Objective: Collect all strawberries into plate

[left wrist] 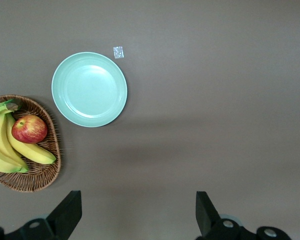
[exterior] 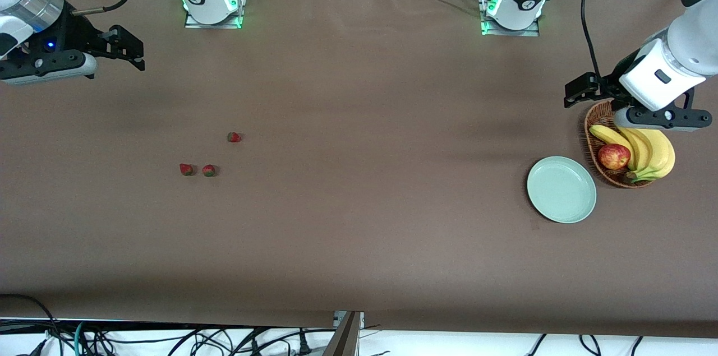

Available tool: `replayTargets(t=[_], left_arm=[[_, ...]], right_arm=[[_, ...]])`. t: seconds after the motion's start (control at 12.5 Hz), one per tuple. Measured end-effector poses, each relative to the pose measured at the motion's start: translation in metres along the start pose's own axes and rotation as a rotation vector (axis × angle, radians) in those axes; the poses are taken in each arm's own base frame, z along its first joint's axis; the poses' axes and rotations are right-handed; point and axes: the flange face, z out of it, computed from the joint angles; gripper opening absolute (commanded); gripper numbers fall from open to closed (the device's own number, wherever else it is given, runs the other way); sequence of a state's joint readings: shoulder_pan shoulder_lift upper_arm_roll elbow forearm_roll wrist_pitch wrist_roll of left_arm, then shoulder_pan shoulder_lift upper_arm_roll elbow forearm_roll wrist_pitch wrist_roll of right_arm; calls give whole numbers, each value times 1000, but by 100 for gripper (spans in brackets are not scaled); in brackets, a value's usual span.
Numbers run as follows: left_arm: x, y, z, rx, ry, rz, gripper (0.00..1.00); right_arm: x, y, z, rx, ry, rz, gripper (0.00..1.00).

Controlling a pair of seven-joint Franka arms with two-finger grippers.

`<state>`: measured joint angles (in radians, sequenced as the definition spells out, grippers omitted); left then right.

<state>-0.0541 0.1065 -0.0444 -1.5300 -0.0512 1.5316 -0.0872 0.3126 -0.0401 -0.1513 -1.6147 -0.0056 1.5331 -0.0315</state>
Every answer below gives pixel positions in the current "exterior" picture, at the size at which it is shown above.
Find pale green plate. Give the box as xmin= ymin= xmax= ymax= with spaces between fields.
xmin=526 ymin=156 xmax=597 ymax=224

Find yellow banana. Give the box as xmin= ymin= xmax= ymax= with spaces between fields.
xmin=589 ymin=124 xmax=636 ymax=170
xmin=627 ymin=129 xmax=676 ymax=183
xmin=617 ymin=128 xmax=653 ymax=173

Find red apple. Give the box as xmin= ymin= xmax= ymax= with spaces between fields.
xmin=597 ymin=144 xmax=632 ymax=171

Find brown wicker basket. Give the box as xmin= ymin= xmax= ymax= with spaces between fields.
xmin=584 ymin=100 xmax=657 ymax=189

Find brown table cover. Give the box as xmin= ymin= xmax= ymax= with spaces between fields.
xmin=0 ymin=0 xmax=718 ymax=339

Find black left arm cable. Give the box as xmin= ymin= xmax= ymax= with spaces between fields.
xmin=581 ymin=0 xmax=609 ymax=79

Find metal base plate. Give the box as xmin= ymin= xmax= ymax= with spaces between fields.
xmin=184 ymin=0 xmax=248 ymax=30
xmin=478 ymin=0 xmax=541 ymax=38

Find thick black cable loop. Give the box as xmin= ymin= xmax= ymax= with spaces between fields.
xmin=0 ymin=293 xmax=65 ymax=356

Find teal cable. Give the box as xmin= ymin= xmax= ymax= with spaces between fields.
xmin=73 ymin=321 xmax=93 ymax=356

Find tangled black cables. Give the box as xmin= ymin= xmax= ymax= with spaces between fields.
xmin=84 ymin=325 xmax=315 ymax=356

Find brown wooden post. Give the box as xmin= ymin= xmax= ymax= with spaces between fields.
xmin=324 ymin=311 xmax=364 ymax=356

